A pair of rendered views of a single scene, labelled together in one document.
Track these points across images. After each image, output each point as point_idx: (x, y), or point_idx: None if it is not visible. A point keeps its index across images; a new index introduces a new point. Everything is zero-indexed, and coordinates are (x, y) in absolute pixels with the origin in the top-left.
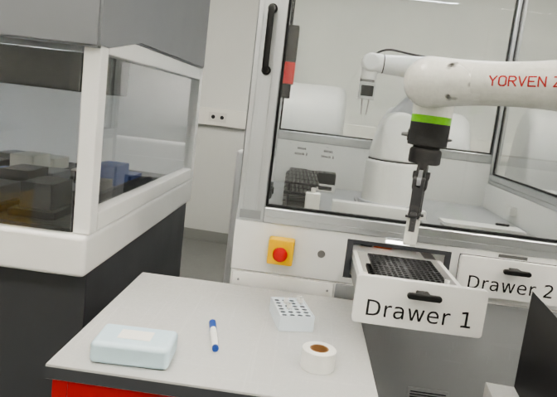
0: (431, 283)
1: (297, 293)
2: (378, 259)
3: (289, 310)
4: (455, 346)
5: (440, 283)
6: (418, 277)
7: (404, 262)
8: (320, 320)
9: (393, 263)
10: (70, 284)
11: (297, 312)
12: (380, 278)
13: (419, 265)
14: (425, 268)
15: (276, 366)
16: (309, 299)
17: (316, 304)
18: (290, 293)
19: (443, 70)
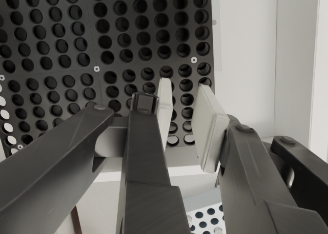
0: (326, 29)
1: (85, 217)
2: (40, 134)
3: (223, 229)
4: None
5: (325, 2)
6: (156, 37)
7: (23, 67)
8: (185, 176)
9: (64, 99)
10: None
11: (222, 219)
12: (326, 153)
13: (36, 23)
14: (64, 9)
15: None
16: (101, 197)
17: (119, 186)
18: (91, 225)
19: None
